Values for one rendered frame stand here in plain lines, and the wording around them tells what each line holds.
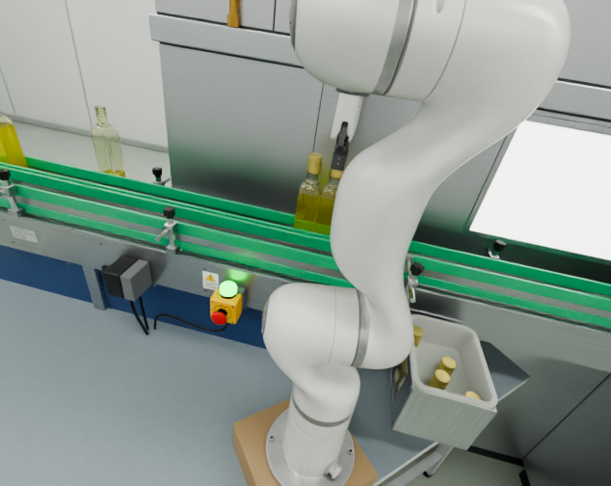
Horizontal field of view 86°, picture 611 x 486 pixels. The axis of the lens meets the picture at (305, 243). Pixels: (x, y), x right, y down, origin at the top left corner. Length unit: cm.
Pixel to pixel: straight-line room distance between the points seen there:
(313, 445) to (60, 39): 520
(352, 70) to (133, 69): 460
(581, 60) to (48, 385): 148
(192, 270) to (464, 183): 77
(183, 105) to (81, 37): 415
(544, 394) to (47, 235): 178
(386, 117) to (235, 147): 45
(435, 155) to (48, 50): 539
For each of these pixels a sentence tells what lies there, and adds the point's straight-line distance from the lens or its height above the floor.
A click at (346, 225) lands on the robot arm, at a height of 141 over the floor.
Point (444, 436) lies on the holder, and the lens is 90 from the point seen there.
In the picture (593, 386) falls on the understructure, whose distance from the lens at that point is 166.
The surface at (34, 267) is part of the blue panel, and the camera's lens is 134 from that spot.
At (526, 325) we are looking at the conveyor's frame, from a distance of 106.
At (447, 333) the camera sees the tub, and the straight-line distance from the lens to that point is 95.
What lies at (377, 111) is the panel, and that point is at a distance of 92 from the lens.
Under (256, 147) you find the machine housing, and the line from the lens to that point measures 103.
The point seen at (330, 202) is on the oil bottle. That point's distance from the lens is 84.
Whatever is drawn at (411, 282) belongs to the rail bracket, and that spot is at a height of 114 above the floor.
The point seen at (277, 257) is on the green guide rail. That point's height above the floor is 110.
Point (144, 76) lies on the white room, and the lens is 478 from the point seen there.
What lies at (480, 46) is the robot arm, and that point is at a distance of 31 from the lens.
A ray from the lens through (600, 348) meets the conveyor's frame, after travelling 118.
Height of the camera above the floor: 158
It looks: 32 degrees down
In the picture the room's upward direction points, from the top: 9 degrees clockwise
